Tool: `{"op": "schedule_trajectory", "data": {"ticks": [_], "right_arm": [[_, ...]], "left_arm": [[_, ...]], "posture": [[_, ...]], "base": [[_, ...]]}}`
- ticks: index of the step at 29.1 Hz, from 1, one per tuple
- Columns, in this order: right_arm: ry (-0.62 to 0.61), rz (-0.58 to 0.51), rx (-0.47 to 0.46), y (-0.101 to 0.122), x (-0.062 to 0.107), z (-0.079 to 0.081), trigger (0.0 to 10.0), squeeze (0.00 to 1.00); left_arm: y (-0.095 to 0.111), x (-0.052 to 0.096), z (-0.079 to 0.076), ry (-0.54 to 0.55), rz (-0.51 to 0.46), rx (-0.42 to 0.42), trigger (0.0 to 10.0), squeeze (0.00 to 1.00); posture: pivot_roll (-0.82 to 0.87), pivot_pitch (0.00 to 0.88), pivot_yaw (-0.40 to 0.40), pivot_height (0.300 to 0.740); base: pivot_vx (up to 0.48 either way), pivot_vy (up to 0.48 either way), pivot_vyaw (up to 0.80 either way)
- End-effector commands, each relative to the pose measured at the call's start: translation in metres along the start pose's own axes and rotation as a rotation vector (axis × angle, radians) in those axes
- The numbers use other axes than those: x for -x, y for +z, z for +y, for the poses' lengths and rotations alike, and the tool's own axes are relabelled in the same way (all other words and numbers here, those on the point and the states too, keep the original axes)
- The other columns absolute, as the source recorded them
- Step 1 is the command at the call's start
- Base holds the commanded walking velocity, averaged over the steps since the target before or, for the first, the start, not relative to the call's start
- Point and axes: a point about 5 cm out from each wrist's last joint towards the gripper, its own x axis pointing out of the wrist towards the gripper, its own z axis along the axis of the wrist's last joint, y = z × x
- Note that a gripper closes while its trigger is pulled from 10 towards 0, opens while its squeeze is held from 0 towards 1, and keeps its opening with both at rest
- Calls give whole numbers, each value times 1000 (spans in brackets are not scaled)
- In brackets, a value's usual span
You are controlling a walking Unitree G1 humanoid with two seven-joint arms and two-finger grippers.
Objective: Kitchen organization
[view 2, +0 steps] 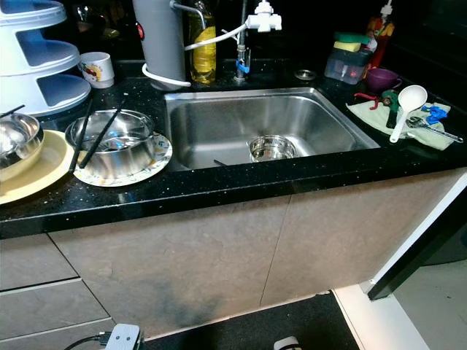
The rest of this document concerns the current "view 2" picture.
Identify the small steel strainer bowl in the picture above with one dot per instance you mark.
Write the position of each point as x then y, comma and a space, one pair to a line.
271, 149

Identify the wide steel bowl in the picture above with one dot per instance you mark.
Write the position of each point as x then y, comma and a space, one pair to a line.
18, 149

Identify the pale yellow plate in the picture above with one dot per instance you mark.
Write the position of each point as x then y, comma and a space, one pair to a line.
55, 171

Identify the black chopstick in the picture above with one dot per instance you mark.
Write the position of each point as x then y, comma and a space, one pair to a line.
80, 137
103, 131
12, 111

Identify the white tiered plastic rack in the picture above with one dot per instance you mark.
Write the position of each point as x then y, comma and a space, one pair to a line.
22, 102

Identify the grey stone-look drawer front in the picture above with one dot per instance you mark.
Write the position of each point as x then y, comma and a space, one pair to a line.
47, 308
36, 261
66, 337

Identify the deep steel pot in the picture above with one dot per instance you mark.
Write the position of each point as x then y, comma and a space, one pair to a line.
117, 164

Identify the white printed mug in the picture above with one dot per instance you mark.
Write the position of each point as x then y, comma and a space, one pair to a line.
96, 71

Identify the floral rim plate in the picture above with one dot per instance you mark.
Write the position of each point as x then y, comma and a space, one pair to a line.
157, 164

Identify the grey stone-look cabinet door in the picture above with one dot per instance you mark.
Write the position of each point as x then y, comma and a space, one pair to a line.
357, 233
175, 262

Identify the grey water filter canister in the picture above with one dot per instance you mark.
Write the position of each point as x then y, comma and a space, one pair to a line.
158, 44

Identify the small black stick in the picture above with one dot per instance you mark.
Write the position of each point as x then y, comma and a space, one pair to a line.
221, 162

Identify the stainless steel sink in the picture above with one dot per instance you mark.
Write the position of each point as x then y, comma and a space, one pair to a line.
219, 127

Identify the yellow liquid bottle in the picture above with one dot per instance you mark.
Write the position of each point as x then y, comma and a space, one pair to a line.
201, 62

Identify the chrome faucet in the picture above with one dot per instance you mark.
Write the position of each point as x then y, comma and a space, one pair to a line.
241, 55

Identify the black floor mat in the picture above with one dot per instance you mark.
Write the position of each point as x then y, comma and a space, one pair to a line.
255, 328

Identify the white faucet diverter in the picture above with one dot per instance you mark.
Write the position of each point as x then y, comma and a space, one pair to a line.
264, 20

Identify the small round steel cap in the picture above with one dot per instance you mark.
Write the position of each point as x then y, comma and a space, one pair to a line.
304, 75

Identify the clear plastic container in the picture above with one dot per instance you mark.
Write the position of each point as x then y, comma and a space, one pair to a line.
346, 68

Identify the pale green dish cloth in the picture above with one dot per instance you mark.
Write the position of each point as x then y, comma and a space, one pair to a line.
368, 117

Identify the yellow green sponge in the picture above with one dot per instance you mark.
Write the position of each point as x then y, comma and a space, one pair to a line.
352, 45

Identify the purple cup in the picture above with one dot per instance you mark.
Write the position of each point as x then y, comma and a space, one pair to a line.
383, 79

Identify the orange pump soap bottle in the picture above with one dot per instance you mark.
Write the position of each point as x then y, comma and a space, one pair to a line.
379, 36

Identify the white plastic ladle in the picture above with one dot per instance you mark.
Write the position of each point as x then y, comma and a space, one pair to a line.
412, 97

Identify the black counter end panel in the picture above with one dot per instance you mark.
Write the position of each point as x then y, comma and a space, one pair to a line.
427, 262

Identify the blue plastic clip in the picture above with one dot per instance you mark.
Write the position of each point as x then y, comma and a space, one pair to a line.
434, 113

